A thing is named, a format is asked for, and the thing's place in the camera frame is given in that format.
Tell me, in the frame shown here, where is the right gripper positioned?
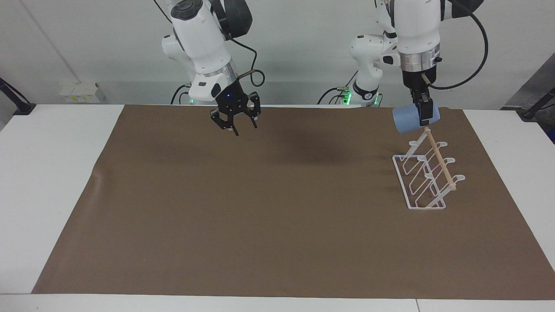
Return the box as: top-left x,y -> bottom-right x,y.
210,79 -> 262,137

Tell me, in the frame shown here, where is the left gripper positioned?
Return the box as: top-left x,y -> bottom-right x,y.
402,68 -> 437,103

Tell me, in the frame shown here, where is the light blue cup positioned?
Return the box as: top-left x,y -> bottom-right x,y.
392,105 -> 441,135

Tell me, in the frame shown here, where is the white cup holder rack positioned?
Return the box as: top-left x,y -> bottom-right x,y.
392,127 -> 466,211

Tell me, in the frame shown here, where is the black stand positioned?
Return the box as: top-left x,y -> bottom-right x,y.
516,86 -> 555,121
0,78 -> 36,116

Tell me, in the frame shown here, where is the black cable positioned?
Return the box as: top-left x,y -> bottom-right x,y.
317,86 -> 348,105
170,83 -> 192,105
421,0 -> 490,91
225,36 -> 266,88

